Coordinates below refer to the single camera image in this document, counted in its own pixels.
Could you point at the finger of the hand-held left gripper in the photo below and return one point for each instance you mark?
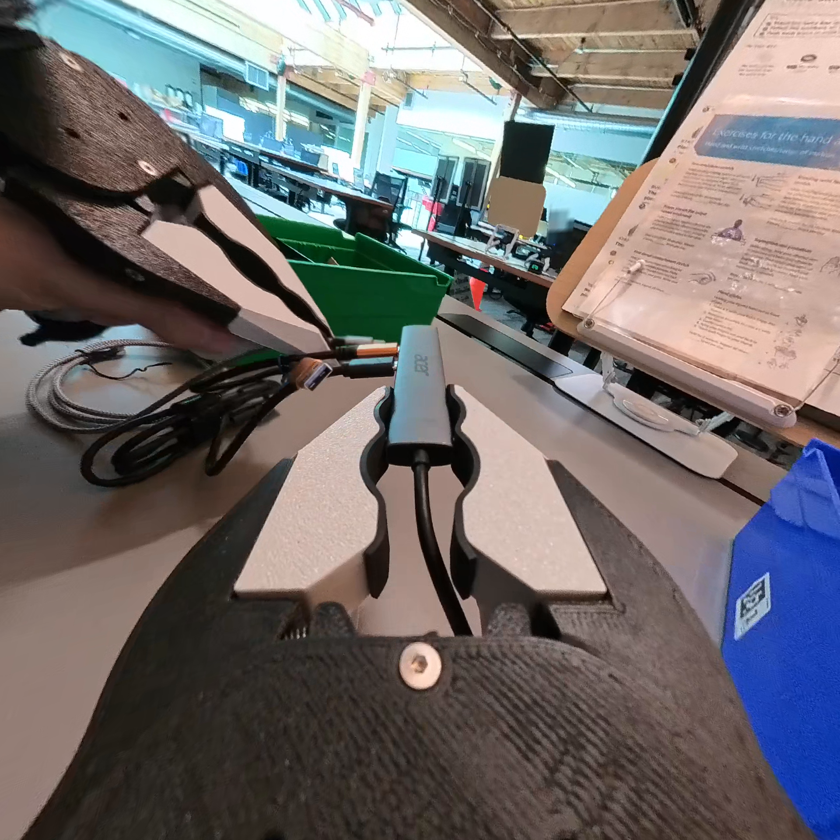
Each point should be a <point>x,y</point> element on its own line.
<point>262,243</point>
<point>216,275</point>

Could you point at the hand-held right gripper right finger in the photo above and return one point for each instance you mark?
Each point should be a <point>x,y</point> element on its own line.
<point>525,525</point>

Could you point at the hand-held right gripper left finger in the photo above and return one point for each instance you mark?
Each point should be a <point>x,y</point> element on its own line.
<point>308,525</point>

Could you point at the dark grey USB hub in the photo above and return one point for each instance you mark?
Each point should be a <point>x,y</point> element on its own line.
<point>420,394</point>

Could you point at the blue plastic bin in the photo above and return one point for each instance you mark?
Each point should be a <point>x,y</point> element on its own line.
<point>787,656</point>

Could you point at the grey desk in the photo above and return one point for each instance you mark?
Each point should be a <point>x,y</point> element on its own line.
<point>131,558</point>

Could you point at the person's left hand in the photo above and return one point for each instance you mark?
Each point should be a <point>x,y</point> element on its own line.
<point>85,289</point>

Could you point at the green plastic bin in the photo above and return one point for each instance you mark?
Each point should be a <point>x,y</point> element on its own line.
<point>380,289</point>

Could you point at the orange traffic cone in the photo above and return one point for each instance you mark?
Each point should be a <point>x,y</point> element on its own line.
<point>477,295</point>

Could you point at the long wooden table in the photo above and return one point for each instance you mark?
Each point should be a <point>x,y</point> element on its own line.
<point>485,253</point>

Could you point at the cardboard sheet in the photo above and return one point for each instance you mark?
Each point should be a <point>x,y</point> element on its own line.
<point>515,207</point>

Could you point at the wooden document stand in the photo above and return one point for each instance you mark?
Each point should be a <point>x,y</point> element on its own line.
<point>590,262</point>

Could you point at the black panel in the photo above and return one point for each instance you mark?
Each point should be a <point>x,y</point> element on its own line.
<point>528,151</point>

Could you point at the printed instruction sheet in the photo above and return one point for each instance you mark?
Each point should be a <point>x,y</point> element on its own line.
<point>735,262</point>

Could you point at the black pole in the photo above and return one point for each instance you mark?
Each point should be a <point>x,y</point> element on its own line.
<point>709,65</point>

